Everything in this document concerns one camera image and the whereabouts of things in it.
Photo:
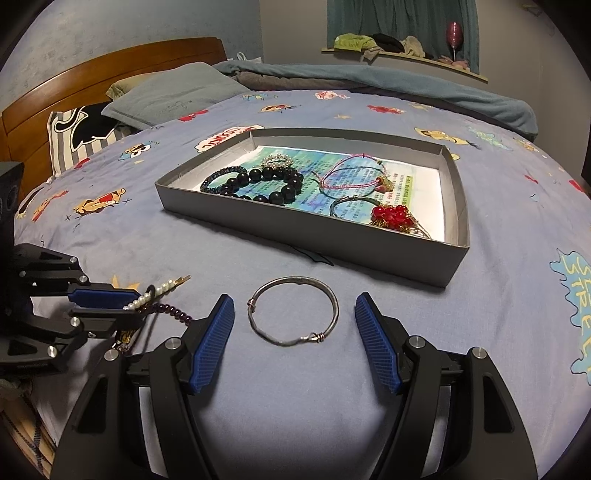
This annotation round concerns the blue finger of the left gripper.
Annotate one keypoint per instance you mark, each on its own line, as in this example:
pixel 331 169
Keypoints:
pixel 104 323
pixel 100 296

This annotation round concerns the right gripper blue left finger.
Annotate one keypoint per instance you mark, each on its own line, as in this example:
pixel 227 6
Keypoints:
pixel 103 437

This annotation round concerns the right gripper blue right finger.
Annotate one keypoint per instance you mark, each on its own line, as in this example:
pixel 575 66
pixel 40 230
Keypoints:
pixel 485 435

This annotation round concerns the pearl hair clip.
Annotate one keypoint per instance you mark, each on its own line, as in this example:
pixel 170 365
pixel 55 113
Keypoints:
pixel 154 293

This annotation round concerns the silver wire bangle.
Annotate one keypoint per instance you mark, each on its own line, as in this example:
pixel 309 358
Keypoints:
pixel 293 310

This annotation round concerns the red bead gold chain jewelry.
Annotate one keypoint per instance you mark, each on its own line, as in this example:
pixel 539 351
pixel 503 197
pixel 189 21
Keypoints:
pixel 397 218

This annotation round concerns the striped black white pillow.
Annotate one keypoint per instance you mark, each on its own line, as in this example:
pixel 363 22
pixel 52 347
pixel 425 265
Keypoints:
pixel 76 134

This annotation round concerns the grey shallow cardboard box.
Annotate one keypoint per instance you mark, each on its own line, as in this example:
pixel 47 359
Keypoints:
pixel 255 202

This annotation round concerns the wooden headboard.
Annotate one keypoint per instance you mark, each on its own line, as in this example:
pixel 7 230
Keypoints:
pixel 23 123

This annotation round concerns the grey-blue pillow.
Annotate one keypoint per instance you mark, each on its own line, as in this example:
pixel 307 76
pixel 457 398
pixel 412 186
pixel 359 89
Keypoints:
pixel 171 94

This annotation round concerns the olive pillow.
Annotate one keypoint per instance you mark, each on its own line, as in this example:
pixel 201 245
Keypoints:
pixel 123 86

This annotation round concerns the green thin bangle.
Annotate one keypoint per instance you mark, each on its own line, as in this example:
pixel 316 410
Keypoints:
pixel 341 207

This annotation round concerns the printed blue green paper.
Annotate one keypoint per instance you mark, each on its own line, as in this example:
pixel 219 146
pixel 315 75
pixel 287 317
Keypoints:
pixel 331 175

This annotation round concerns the teal folded blanket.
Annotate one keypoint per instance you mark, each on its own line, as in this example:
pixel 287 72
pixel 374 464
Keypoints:
pixel 510 113

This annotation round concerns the wooden window sill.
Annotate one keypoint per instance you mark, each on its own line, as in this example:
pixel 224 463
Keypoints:
pixel 415 59

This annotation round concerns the green cloth on sill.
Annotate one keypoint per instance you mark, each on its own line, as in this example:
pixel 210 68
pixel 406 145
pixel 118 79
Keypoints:
pixel 354 42

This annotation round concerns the beige cloth on sill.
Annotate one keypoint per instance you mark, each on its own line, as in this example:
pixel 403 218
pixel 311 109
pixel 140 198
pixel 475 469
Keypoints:
pixel 413 47

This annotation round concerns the black cloth on sill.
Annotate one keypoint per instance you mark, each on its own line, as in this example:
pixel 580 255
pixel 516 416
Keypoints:
pixel 388 43

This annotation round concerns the pink balloon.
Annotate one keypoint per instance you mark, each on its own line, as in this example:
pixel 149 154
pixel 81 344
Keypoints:
pixel 454 37

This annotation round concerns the teal curtain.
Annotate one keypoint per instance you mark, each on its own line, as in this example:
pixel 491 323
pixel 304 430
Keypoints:
pixel 426 20

